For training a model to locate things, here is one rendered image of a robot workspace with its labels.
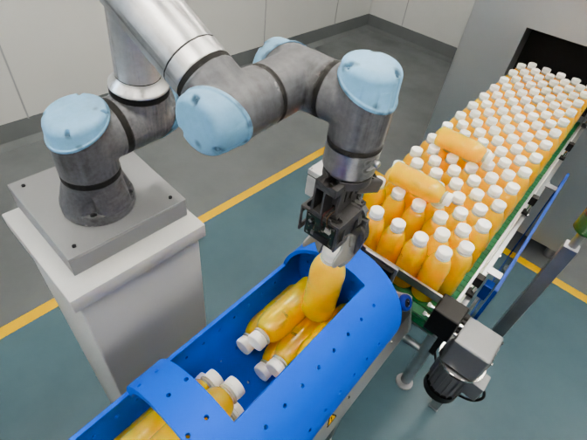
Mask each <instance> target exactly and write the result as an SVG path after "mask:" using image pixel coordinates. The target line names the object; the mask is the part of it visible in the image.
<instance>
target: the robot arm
mask: <svg viewBox="0 0 587 440"><path fill-rule="evenodd" d="M99 1H100V2H101V4H102V5H103V6H104V11H105V17H106V23H107V34H108V39H109V44H110V51H111V56H112V62H113V68H114V71H113V72H112V73H111V74H110V75H109V76H108V78H107V88H108V96H105V97H102V98H101V97H99V96H97V95H94V94H90V93H82V94H81V95H78V94H77V93H75V94H70V95H67V96H65V97H62V98H60V99H58V100H55V101H54V102H52V103H51V105H50V106H48V107H47V108H46V109H45V111H44V113H43V116H42V118H41V127H42V130H43V133H44V140H45V145H46V146H47V147H48V148H49V151H50V153H51V156H52V159H53V162H54V165H55V167H56V170H57V172H58V174H59V179H60V187H59V206H60V208H61V210H62V212H63V214H64V216H65V217H66V218H67V219H68V220H69V221H71V222H73V223H76V224H78V225H82V226H88V227H97V226H104V225H108V224H111V223H115V222H117V221H119V220H121V219H122V218H123V217H125V216H126V215H127V214H128V213H129V212H130V211H131V210H132V209H133V208H134V206H135V202H136V194H135V188H134V185H133V183H131V181H130V180H129V179H128V177H127V175H126V174H125V173H124V171H123V170H122V169H121V163H120V158H121V157H122V156H124V155H127V154H129V153H131V152H133V151H135V150H136V149H138V148H141V147H143V146H145V145H147V144H149V143H150V142H152V141H155V140H157V139H161V138H163V137H165V136H167V135H168V134H169V133H171V132H173V131H174V130H176V129H177V128H178V127H180V128H181V129H182V130H183V137H184V138H185V140H186V141H187V142H188V143H189V144H190V145H191V146H192V147H193V148H194V149H195V150H197V151H198V152H200V153H202V154H204V155H210V156H215V155H221V154H223V153H226V152H228V151H230V150H232V149H234V148H236V147H239V146H242V145H244V144H246V143H247V142H248V141H249V140H250V139H251V138H252V137H254V136H255V135H257V134H259V133H261V132H263V131H265V130H266V129H268V128H269V127H271V126H273V125H275V124H276V123H279V122H280V121H282V120H284V119H285V118H287V117H289V116H290V115H292V114H294V113H296V112H298V111H299V110H302V111H304V112H306V113H309V114H311V115H313V116H314V117H316V118H318V119H320V120H324V121H327V122H328V123H329V126H328V135H327V139H326V144H325V148H324V153H323V158H322V163H323V168H322V175H321V176H319V177H318V178H316V179H315V185H314V193H313V196H312V197H310V198H309V199H308V200H306V201H305V202H304V203H303V204H302V205H301V207H300V218H299V223H298V229H300V228H301V227H302V226H304V225H305V226H304V232H306V233H307V234H308V235H309V236H308V237H307V238H306V239H305V240H304V242H303V244H302V246H303V247H305V246H307V245H309V244H311V243H313V242H315V246H316V250H317V251H318V252H319V253H320V252H321V251H322V247H323V245H324V246H326V247H327V248H329V249H330V250H331V252H333V253H334V252H335V251H336V250H337V249H338V248H339V247H340V246H341V248H340V250H339V252H338V253H337V255H336V256H335V259H334V260H333V263H332V268H336V267H337V266H338V267H340V268H341V267H343V266H344V265H346V264H347V263H348V262H349V261H350V260H351V259H352V258H353V257H354V256H355V255H356V253H357V252H358V251H359V250H360V248H361V247H362V246H363V244H364V243H365V241H366V240H367V238H368V236H369V218H367V213H368V212H369V210H368V208H367V206H366V202H365V201H364V200H363V199H362V198H361V197H362V194H366V193H377V192H378V191H379V189H380V188H381V186H382V185H383V180H382V179H380V178H378V177H377V176H376V174H375V171H376V168H379V167H380V165H381V162H380V161H379V157H380V154H381V152H382V149H383V144H384V142H385V138H386V135H387V133H388V130H389V127H390V122H391V119H392V116H393V113H394V111H395V110H396V108H397V103H398V95H399V91H400V87H401V84H402V80H403V69H402V67H401V65H400V64H399V63H398V62H397V61H396V60H395V59H394V58H393V57H391V56H389V55H387V54H385V53H382V52H372V51H371V50H356V51H352V52H349V53H347V54H346V55H345V56H344V57H343V58H342V61H340V60H338V59H335V58H331V57H329V56H328V55H325V54H323V53H321V52H318V51H316V50H313V49H311V48H309V47H306V46H305V45H304V44H303V43H301V42H298V41H295V40H289V39H286V38H282V37H274V38H269V39H267V41H266V42H265V43H264V45H263V47H260V48H259V49H258V51H257V53H256V55H255V57H254V60H253V63H252V64H251V65H248V66H246V67H243V68H240V67H239V66H238V64H237V63H236V62H235V60H234V59H233V58H232V57H231V55H230V54H229V53H228V52H227V51H226V50H225V49H224V47H223V46H222V45H221V44H220V43H219V42H218V41H217V40H216V38H215V37H214V36H213V35H212V34H211V32H210V31H209V30H208V28H207V27H206V26H205V25H204V23H203V22H202V21H201V20H200V19H199V17H198V16H197V15H196V14H195V12H194V11H193V10H192V9H191V7H189V5H188V4H187V3H186V2H185V1H184V0H99ZM178 96H179V99H178ZM304 210H307V216H306V218H305V219H303V220H302V215H303V211H304ZM301 220H302V221H301Z"/></svg>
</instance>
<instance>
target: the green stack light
mask: <svg viewBox="0 0 587 440"><path fill-rule="evenodd" d="M573 227H574V229H575V231H576V232H577V233H578V234H580V235H581V236H583V237H587V216H586V215H585V213H584V211H583V213H582V214H581V215H580V216H579V217H578V219H577V220H576V221H575V222H574V223H573Z"/></svg>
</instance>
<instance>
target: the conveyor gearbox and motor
mask: <svg viewBox="0 0 587 440"><path fill-rule="evenodd" d="M503 343H504V342H503V338H502V337H501V336H500V335H498V334H497V333H496V332H494V331H493V330H491V329H489V328H488V327H486V326H484V325H483V324H481V323H480V322H478V321H477V320H476V319H474V318H473V317H470V318H469V320H468V322H467V323H466V324H465V325H464V326H463V327H462V329H461V330H460V332H459V333H458V334H457V336H456V337H455V336H454V335H452V337H451V338H450V339H449V341H448V342H443V344H442V345H441V346H440V348H439V357H438V358H437V353H436V352H435V353H434V360H435V362H434V363H433V364H432V366H431V367H430V370H429V371H428V373H427V374H426V375H425V378H424V387H425V391H426V393H427V394H428V395H429V397H430V398H432V399H433V400H434V401H436V402H440V403H450V402H453V401H454V400H455V399H456V398H457V396H459V397H461V398H463V399H465V400H467V401H469V402H479V401H482V400H483V399H484V398H485V397H486V390H485V388H486V386H487V384H488V383H489V381H490V379H491V377H490V376H489V375H487V374H486V371H487V369H488V368H489V367H490V366H492V365H493V361H494V357H495V356H496V355H497V352H498V351H499V350H500V349H499V348H500V347H501V346H502V345H503ZM461 393H463V394H464V395H466V396H467V397H469V398H467V397H465V396H463V395H461ZM482 393H483V395H482V397H480V398H478V397H479V396H480V395H481V394H482ZM477 398H478V399H477Z"/></svg>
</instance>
